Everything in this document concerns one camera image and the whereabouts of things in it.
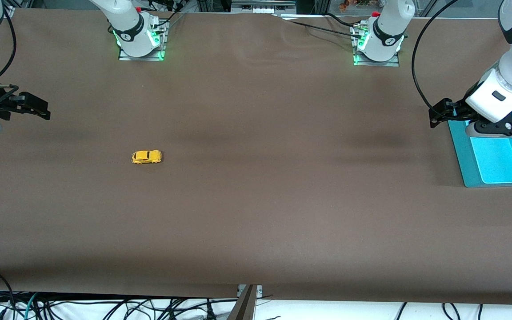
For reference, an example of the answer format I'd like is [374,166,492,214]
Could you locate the yellow beetle toy car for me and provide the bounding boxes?
[131,150,163,165]

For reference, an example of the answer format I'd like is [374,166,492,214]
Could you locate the teal plastic bin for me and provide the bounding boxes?
[448,110,512,188]

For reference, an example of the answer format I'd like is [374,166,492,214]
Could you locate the brown table cover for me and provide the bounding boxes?
[0,8,512,306]

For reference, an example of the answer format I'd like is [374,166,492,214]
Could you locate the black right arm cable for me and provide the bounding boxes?
[0,4,18,81]

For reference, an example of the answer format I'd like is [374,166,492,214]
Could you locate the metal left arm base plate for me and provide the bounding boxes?
[352,26,400,68]

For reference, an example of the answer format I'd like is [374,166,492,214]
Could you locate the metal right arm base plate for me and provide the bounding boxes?
[118,22,167,62]

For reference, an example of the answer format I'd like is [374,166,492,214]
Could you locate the short black table cable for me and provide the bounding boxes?
[325,12,358,28]

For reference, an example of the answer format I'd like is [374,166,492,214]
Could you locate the long black table cable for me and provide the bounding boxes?
[278,16,364,40]

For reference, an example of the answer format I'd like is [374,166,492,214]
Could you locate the black base connector cables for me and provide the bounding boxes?
[142,0,186,32]

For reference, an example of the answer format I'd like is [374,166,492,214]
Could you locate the teal floor cable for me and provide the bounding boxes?
[24,292,40,320]

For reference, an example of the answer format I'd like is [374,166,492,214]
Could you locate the aluminium profile post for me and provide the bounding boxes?
[227,284,264,320]

